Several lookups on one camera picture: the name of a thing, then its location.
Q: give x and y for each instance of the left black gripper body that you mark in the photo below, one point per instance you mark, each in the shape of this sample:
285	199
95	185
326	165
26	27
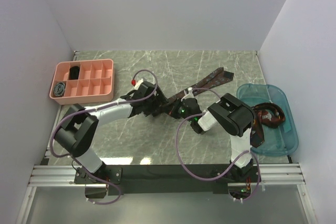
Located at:
154	103

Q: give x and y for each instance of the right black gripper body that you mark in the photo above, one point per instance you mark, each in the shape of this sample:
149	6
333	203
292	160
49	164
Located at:
178	110

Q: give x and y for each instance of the brown blue floral tie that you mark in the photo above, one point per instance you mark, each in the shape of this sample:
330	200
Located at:
216	78

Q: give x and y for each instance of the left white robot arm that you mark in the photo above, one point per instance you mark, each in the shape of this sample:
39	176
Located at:
76	132

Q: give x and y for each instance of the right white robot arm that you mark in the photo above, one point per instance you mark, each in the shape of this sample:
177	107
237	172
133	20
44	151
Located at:
237	119

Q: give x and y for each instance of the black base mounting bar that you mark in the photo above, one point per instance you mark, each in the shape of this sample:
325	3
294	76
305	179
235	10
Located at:
141	179

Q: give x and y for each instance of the pink compartment organizer tray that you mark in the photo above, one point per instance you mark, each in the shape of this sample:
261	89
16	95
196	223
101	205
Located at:
95	83

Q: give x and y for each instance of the black rolled tie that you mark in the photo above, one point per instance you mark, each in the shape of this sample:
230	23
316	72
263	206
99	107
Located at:
74	73

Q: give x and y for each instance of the dark red patterned tie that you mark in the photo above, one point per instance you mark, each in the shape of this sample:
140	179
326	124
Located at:
268	114

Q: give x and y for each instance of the grey patterned rolled tie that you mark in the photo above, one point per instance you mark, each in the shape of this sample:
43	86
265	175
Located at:
59	89

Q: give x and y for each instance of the teal transparent plastic bin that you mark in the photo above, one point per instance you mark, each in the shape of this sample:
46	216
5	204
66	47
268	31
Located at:
283	140

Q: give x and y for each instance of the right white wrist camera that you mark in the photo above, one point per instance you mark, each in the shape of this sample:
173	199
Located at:
188	94

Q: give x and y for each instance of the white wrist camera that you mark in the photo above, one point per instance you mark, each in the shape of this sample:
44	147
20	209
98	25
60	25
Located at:
188	94
136	83

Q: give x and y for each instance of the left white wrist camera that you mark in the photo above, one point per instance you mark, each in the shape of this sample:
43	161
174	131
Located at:
136	83

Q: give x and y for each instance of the aluminium frame rail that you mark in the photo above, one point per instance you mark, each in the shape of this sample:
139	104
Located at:
63	176

